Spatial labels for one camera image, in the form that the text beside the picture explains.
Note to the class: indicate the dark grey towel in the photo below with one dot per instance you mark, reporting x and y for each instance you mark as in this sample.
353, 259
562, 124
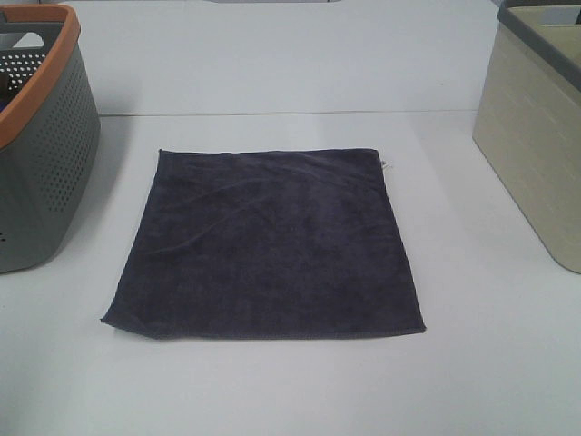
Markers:
299, 245

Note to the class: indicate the beige basket with grey rim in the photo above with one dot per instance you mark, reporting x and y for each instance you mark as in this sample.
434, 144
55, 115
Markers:
528, 121

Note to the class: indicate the grey basket with orange rim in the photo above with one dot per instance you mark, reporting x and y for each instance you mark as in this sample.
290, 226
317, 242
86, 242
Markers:
50, 132

